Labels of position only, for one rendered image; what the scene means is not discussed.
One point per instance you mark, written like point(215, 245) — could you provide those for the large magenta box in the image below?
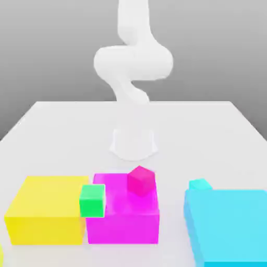
point(123, 225)

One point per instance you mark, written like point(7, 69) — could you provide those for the small pink cube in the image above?
point(141, 181)

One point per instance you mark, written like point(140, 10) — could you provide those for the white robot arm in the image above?
point(133, 62)

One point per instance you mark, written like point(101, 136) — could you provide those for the large cyan box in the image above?
point(229, 225)

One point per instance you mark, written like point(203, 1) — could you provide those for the small yellow cube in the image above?
point(1, 253)

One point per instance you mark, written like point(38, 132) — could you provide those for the small cyan cube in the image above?
point(199, 184)

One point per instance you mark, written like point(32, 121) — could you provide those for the large yellow box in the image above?
point(45, 210)

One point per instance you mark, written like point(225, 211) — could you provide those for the small green cube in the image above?
point(91, 201)

